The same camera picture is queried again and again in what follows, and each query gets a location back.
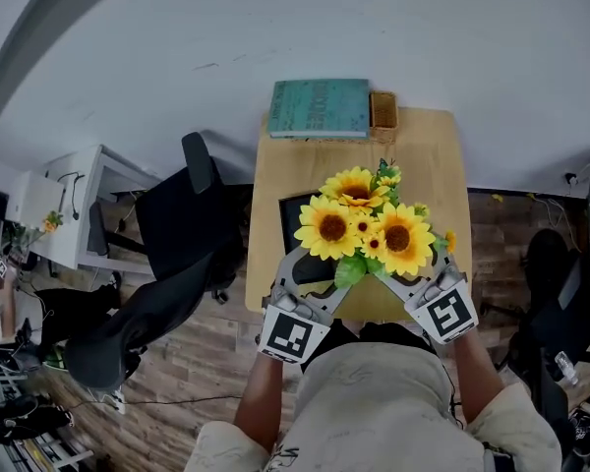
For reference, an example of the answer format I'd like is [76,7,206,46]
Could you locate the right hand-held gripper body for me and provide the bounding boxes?
[372,258,480,346]

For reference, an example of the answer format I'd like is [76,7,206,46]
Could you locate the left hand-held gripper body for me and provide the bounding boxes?
[257,255,356,366]

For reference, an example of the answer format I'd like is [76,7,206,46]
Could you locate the potted yellow sunflower flower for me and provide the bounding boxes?
[293,157,458,290]

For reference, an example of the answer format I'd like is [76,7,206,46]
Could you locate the person's right forearm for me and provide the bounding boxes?
[441,330,505,432]

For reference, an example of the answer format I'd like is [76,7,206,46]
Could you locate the person's left forearm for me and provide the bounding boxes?
[232,350,299,457]

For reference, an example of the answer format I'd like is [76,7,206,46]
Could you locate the small yellow flower bunch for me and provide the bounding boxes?
[39,209,66,235]

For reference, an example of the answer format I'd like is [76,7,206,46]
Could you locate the person's black trousers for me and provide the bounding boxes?
[329,320,437,363]

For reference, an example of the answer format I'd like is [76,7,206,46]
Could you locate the black swivel chair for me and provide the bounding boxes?
[509,227,590,415]

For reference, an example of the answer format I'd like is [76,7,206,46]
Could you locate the person's cream shirt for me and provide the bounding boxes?
[183,341,564,472]

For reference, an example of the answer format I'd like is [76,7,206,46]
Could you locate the black office chair with headrest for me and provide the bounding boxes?
[62,132,245,390]

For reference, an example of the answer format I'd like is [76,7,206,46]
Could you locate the clear plastic bottle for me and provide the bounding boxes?
[554,350,580,387]

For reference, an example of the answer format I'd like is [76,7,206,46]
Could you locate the teal book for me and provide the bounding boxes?
[266,78,372,142]

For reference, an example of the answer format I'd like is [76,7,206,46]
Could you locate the woven wicker basket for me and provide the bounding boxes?
[368,90,400,145]

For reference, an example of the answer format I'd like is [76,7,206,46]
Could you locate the white power strip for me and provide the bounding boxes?
[101,386,129,416]

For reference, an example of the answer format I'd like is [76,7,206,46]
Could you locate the white desk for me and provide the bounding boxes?
[4,144,162,277]

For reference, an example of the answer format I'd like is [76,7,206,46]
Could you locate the black bag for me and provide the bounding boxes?
[0,394,76,446]

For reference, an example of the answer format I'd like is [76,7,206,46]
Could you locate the black floor cable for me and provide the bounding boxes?
[125,393,243,408]

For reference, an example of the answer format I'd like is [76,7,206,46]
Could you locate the black cable on white desk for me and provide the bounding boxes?
[56,171,87,221]

